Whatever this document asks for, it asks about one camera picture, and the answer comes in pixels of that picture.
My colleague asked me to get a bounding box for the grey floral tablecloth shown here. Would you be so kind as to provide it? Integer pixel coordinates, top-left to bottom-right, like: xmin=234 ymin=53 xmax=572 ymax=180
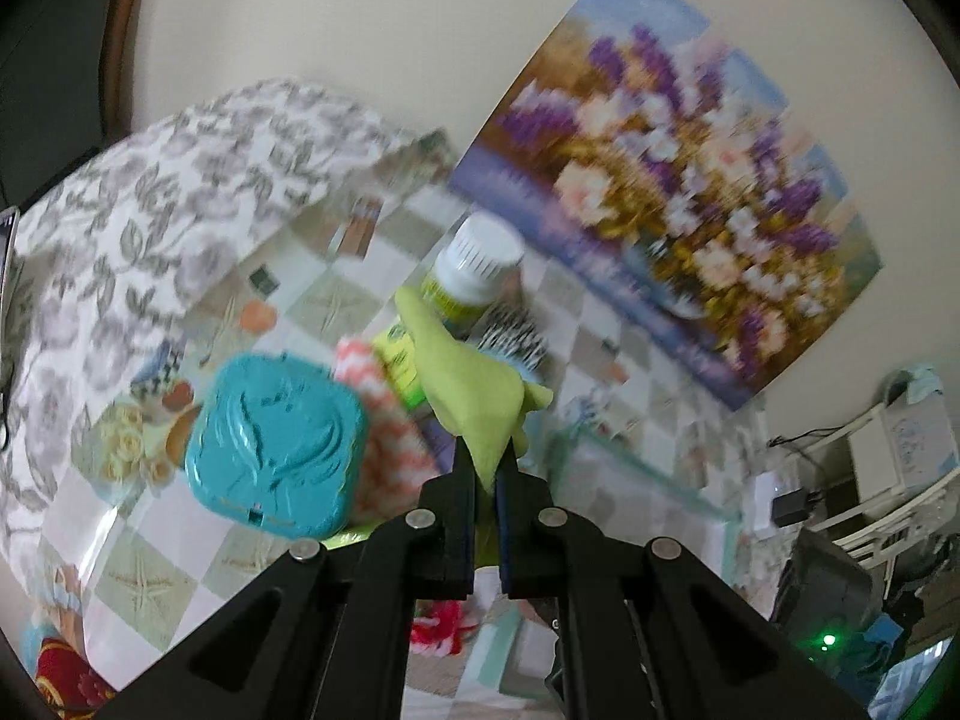
xmin=2 ymin=80 xmax=416 ymax=582

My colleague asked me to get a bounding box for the green paper packet box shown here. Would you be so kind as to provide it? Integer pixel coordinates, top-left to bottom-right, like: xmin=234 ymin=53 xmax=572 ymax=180
xmin=373 ymin=322 xmax=427 ymax=411

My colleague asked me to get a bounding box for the black white leopard scrunchie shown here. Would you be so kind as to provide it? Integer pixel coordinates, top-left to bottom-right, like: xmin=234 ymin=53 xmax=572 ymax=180
xmin=470 ymin=302 xmax=547 ymax=383

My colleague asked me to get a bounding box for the red floral fabric item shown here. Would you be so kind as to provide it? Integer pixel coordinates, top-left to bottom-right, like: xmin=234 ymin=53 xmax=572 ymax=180
xmin=410 ymin=600 xmax=480 ymax=658

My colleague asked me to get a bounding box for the white shelf rack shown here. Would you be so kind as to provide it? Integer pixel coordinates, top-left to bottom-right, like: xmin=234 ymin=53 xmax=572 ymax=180
xmin=811 ymin=392 xmax=958 ymax=575

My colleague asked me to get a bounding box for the teal embossed tin box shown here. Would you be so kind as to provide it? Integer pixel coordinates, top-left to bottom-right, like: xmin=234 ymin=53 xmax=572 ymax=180
xmin=184 ymin=353 xmax=368 ymax=539

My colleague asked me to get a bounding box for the pink white chevron sponge cloth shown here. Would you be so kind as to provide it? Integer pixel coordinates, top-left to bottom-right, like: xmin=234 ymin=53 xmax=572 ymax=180
xmin=334 ymin=337 xmax=438 ymax=525

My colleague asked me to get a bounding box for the floral vase painting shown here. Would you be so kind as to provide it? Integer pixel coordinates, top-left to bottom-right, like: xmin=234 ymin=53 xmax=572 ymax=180
xmin=449 ymin=0 xmax=882 ymax=410

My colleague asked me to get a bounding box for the checkered printed tablecloth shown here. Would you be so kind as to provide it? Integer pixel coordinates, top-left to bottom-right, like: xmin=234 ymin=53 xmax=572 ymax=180
xmin=36 ymin=133 xmax=784 ymax=699

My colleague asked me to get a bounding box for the white capped supplement bottle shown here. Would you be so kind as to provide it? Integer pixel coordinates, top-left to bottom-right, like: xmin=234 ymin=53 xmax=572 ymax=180
xmin=420 ymin=211 xmax=524 ymax=337

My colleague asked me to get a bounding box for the clear green rimmed tray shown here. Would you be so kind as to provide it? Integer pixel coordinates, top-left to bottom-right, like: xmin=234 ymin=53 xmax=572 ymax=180
xmin=547 ymin=426 xmax=739 ymax=551

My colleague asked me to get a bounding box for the black power adapter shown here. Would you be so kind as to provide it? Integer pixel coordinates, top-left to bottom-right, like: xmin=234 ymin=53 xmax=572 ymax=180
xmin=771 ymin=488 xmax=811 ymax=528

